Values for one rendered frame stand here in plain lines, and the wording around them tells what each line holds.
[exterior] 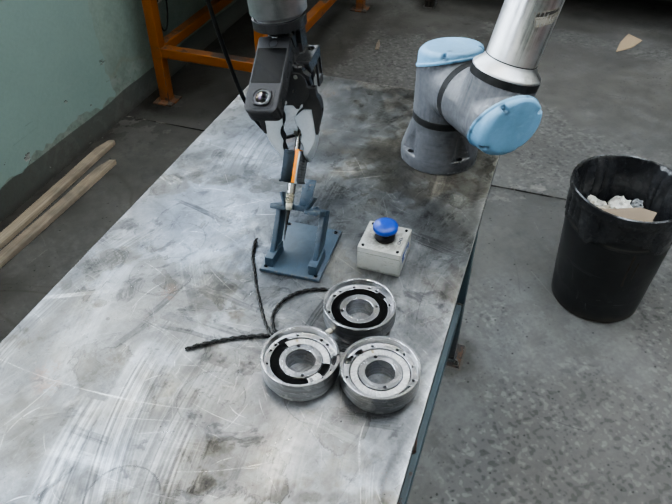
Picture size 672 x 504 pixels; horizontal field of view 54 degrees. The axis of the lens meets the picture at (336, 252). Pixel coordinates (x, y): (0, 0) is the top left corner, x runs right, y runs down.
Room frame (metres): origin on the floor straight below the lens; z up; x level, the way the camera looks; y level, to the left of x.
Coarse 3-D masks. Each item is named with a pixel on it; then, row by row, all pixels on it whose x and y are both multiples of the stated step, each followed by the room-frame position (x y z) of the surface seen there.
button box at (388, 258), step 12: (372, 228) 0.83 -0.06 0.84; (360, 240) 0.80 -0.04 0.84; (372, 240) 0.80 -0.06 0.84; (384, 240) 0.79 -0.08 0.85; (396, 240) 0.80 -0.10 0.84; (408, 240) 0.81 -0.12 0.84; (360, 252) 0.78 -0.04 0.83; (372, 252) 0.78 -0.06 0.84; (384, 252) 0.77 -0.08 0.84; (396, 252) 0.77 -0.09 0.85; (408, 252) 0.82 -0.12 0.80; (360, 264) 0.78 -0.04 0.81; (372, 264) 0.78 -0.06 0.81; (384, 264) 0.77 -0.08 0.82; (396, 264) 0.76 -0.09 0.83; (396, 276) 0.76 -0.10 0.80
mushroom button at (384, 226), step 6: (378, 222) 0.81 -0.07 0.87; (384, 222) 0.81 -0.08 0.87; (390, 222) 0.81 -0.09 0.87; (396, 222) 0.81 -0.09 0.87; (378, 228) 0.80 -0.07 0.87; (384, 228) 0.79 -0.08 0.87; (390, 228) 0.79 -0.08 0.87; (396, 228) 0.80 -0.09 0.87; (378, 234) 0.79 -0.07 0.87; (384, 234) 0.79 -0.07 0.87; (390, 234) 0.79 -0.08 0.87
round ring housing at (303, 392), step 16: (272, 336) 0.60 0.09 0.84; (288, 336) 0.61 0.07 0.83; (304, 336) 0.61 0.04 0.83; (320, 336) 0.61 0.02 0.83; (288, 352) 0.58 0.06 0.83; (304, 352) 0.59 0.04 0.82; (336, 352) 0.58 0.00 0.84; (288, 368) 0.56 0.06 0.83; (336, 368) 0.55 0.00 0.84; (272, 384) 0.53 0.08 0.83; (288, 384) 0.52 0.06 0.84; (304, 384) 0.52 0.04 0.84; (320, 384) 0.52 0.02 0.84; (304, 400) 0.52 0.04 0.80
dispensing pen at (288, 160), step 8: (296, 136) 0.83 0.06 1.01; (296, 144) 0.82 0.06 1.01; (288, 152) 0.81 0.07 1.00; (288, 160) 0.80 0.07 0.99; (288, 168) 0.79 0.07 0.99; (288, 176) 0.79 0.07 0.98; (288, 184) 0.79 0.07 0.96; (296, 184) 0.80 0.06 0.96; (288, 192) 0.78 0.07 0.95; (288, 200) 0.78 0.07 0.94; (288, 208) 0.77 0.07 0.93; (288, 216) 0.77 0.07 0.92
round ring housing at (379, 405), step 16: (384, 336) 0.60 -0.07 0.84; (352, 352) 0.58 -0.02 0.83; (400, 352) 0.58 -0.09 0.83; (368, 368) 0.56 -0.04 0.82; (384, 368) 0.57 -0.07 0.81; (400, 368) 0.56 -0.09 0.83; (416, 368) 0.56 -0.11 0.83; (352, 384) 0.53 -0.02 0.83; (368, 384) 0.53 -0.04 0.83; (384, 384) 0.53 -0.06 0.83; (416, 384) 0.52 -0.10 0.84; (352, 400) 0.51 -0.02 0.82; (368, 400) 0.50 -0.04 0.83; (384, 400) 0.50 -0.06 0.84; (400, 400) 0.50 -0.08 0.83
